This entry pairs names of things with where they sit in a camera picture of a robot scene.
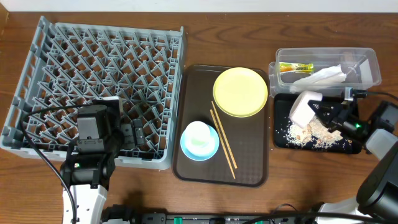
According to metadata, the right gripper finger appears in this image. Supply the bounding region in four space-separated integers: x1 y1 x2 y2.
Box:
316 114 337 133
308 100 338 117

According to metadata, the white bowl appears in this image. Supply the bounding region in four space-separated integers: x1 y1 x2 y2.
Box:
289 91 323 129

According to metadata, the white tissue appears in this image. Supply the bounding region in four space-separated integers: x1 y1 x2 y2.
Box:
289 65 347 93

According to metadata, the green snack wrapper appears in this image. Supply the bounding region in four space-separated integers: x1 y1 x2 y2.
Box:
279 62 314 73

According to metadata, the light blue saucer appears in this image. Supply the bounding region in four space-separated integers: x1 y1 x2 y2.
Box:
180 125 220 161

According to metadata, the white plastic cup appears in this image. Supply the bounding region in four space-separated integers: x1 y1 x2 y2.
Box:
186 121 210 155

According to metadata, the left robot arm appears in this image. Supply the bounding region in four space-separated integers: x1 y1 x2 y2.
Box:
60 105 145 223

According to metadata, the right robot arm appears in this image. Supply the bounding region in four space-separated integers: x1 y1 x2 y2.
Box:
308 100 397 223

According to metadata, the spilled rice food waste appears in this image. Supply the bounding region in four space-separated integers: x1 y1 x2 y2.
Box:
282 117 353 151

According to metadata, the clear plastic waste bin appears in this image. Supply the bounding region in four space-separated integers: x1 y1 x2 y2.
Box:
269 47 382 96

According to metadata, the black waste tray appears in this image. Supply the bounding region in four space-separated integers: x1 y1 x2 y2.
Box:
274 93 362 154

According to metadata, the grey plastic dishwasher rack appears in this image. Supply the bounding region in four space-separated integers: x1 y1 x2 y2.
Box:
1 17 187 170

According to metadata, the wooden chopstick left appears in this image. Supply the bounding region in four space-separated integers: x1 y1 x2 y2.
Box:
210 109 236 179

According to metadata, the wooden chopstick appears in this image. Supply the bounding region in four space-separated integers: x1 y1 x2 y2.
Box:
210 109 236 179
211 101 238 169

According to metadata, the yellow round plate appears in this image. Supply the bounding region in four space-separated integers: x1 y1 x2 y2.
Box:
212 67 268 118

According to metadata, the wooden chopstick right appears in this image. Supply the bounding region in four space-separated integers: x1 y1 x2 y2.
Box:
211 101 238 169

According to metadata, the brown plastic serving tray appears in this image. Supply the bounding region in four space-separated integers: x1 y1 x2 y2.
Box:
172 65 269 187

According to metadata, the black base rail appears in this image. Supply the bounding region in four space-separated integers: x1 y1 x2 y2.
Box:
101 204 398 224

